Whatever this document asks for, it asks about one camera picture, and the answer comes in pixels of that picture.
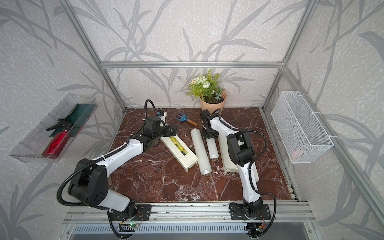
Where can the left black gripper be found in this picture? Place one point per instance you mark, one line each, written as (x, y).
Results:
(167, 129)

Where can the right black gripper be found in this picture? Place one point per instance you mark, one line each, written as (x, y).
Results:
(214, 135)

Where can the cream wrap dispenser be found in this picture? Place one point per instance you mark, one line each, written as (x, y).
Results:
(180, 151)
(229, 166)

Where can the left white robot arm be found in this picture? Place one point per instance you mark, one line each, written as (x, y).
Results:
(89, 182)

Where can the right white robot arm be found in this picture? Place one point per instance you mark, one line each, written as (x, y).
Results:
(241, 152)

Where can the long plastic wrap roll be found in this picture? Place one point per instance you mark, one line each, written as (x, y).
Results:
(200, 150)

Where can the blue garden hand rake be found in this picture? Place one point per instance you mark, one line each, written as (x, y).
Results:
(183, 118)

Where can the potted artificial flower plant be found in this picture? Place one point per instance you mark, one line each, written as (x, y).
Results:
(206, 88)

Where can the green cloth in tray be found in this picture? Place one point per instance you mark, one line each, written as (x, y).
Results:
(78, 116)

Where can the pink item in basket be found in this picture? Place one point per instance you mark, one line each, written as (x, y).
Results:
(296, 155)

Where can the red spray bottle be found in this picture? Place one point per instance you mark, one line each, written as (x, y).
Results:
(59, 141)

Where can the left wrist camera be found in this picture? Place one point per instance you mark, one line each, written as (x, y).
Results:
(162, 114)

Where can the white wire mesh basket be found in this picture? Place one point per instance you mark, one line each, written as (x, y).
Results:
(299, 127)

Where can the clear plastic wall tray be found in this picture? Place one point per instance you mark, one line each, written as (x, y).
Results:
(49, 140)

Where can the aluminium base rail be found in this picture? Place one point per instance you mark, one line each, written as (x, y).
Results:
(292, 217)

